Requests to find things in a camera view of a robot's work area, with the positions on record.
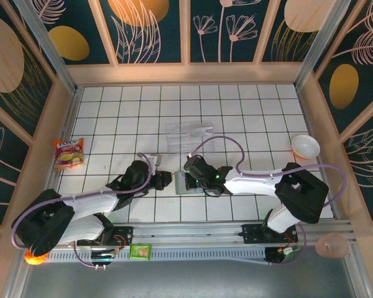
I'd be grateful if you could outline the pale green card holder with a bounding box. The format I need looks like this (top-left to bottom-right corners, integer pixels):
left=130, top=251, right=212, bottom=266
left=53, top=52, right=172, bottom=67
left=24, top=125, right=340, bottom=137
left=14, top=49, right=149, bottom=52
left=174, top=170, right=206, bottom=196

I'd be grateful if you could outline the silver VIP credit card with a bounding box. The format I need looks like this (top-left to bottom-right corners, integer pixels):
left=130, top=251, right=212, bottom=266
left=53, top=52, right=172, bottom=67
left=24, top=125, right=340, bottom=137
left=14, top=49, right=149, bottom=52
left=190, top=127, right=213, bottom=138

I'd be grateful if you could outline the clear plastic bag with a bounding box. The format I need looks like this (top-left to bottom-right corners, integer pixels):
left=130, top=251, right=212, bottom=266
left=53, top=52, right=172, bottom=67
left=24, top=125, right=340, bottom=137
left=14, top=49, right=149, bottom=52
left=165, top=121, right=215, bottom=155

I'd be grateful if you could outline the red orange candy bag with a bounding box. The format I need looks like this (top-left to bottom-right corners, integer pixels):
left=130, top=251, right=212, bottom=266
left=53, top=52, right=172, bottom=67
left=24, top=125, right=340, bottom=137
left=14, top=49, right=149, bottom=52
left=52, top=138, right=85, bottom=172

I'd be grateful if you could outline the green snack packet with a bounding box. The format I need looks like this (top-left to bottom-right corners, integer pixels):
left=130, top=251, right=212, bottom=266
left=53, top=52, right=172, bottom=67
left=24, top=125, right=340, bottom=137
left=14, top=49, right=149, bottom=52
left=129, top=244, right=152, bottom=260

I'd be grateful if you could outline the round electronics base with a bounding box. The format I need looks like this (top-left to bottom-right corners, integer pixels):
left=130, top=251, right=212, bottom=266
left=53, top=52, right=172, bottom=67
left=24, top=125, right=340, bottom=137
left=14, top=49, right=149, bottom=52
left=89, top=248, right=119, bottom=269
left=265, top=245, right=300, bottom=267

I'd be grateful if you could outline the white bowl orange outside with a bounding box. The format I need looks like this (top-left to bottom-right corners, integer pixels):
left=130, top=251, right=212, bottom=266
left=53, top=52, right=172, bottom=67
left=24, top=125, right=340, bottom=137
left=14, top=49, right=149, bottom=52
left=291, top=134, right=320, bottom=160

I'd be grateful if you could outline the orange ball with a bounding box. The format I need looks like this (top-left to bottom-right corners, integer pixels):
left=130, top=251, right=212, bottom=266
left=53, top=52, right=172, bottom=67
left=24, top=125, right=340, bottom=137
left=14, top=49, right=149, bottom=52
left=24, top=251, right=49, bottom=266

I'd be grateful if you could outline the pale pink round object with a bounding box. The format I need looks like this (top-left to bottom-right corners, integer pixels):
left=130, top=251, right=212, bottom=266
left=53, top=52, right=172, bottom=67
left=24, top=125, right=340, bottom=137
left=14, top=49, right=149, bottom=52
left=315, top=234, right=349, bottom=258

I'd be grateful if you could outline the thin black cable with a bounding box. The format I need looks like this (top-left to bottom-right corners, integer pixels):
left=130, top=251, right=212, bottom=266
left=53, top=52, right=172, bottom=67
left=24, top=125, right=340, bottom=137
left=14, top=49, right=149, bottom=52
left=203, top=186, right=223, bottom=198

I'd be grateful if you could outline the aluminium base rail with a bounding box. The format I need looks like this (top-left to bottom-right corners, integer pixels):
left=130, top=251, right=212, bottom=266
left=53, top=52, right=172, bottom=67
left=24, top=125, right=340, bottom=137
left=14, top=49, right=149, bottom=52
left=74, top=219, right=360, bottom=249

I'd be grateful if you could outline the grey slotted cable duct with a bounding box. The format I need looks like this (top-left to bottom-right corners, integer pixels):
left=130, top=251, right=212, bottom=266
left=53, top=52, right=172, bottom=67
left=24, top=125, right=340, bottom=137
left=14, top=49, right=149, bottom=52
left=48, top=250, right=268, bottom=264

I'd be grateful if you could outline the aluminium table side rail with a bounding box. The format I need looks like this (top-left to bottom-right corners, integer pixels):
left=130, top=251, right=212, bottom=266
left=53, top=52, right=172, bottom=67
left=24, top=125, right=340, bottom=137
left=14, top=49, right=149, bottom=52
left=40, top=88, right=81, bottom=218

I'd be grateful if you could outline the aluminium frame post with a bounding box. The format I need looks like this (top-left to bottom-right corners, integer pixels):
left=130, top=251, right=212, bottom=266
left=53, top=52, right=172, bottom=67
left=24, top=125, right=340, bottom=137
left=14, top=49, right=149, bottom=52
left=293, top=0, right=360, bottom=89
left=12, top=0, right=79, bottom=94

